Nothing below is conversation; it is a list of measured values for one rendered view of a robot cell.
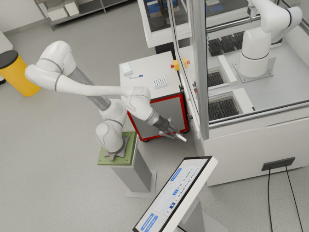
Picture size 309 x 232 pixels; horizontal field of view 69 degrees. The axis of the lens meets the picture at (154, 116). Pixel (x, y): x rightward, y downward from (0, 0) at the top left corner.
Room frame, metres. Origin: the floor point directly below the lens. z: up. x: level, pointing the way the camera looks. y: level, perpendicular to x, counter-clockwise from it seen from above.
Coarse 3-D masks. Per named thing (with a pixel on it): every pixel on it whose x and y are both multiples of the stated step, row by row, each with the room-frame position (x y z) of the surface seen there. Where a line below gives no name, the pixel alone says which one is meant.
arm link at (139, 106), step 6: (132, 96) 0.92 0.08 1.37; (138, 96) 0.95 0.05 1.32; (144, 96) 0.96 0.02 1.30; (126, 102) 0.90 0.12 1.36; (132, 102) 0.88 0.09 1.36; (138, 102) 0.88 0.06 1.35; (144, 102) 0.89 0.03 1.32; (126, 108) 0.88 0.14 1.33; (132, 108) 0.86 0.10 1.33; (138, 108) 0.85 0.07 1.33; (144, 108) 0.85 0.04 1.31; (150, 108) 0.86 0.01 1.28; (132, 114) 0.86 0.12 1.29; (138, 114) 0.84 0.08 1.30; (144, 114) 0.83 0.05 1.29; (150, 114) 0.83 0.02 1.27; (144, 120) 0.83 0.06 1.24
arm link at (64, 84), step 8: (64, 80) 1.04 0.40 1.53; (72, 80) 1.05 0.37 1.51; (56, 88) 1.02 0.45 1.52; (64, 88) 1.01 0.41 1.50; (72, 88) 1.00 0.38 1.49; (80, 88) 1.00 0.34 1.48; (88, 88) 1.00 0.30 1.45; (96, 88) 1.01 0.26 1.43; (104, 88) 1.03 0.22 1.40; (112, 88) 1.04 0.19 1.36; (120, 88) 1.06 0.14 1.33; (128, 88) 1.06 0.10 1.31; (136, 88) 1.04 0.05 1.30; (144, 88) 1.05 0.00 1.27; (128, 96) 1.02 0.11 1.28
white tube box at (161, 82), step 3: (159, 78) 1.61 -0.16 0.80; (162, 78) 1.60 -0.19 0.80; (165, 78) 1.58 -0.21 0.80; (153, 81) 1.60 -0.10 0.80; (156, 81) 1.59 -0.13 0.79; (159, 81) 1.57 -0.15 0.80; (162, 81) 1.56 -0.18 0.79; (165, 81) 1.55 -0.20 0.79; (156, 84) 1.55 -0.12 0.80; (159, 84) 1.53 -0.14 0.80; (162, 84) 1.53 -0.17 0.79; (165, 84) 1.53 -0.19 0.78; (156, 87) 1.53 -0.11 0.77; (159, 87) 1.53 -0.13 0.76
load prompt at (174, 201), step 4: (196, 168) 0.48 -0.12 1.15; (196, 172) 0.46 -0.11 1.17; (192, 176) 0.45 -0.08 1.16; (188, 180) 0.44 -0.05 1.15; (184, 184) 0.43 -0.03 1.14; (188, 184) 0.41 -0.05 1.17; (184, 188) 0.40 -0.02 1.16; (180, 192) 0.39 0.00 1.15; (176, 196) 0.39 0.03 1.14; (180, 196) 0.37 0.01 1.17; (176, 200) 0.36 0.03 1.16; (172, 204) 0.35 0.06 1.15; (168, 208) 0.34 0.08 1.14; (172, 208) 0.33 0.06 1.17; (168, 212) 0.32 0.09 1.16
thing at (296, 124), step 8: (176, 56) 1.69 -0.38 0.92; (296, 120) 0.67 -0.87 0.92; (304, 120) 0.66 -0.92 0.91; (256, 128) 0.70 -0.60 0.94; (264, 128) 0.69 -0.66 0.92; (272, 128) 0.68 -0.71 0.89; (280, 128) 0.68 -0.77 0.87; (288, 128) 0.67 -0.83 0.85; (296, 128) 0.66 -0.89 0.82; (200, 136) 0.82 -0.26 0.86; (224, 136) 0.72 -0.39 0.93; (232, 136) 0.72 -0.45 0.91; (240, 136) 0.71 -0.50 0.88; (248, 136) 0.70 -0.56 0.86; (256, 136) 0.70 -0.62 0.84; (264, 136) 0.69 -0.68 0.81; (208, 144) 0.74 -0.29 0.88; (216, 144) 0.73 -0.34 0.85; (224, 144) 0.72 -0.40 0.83; (232, 144) 0.72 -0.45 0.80
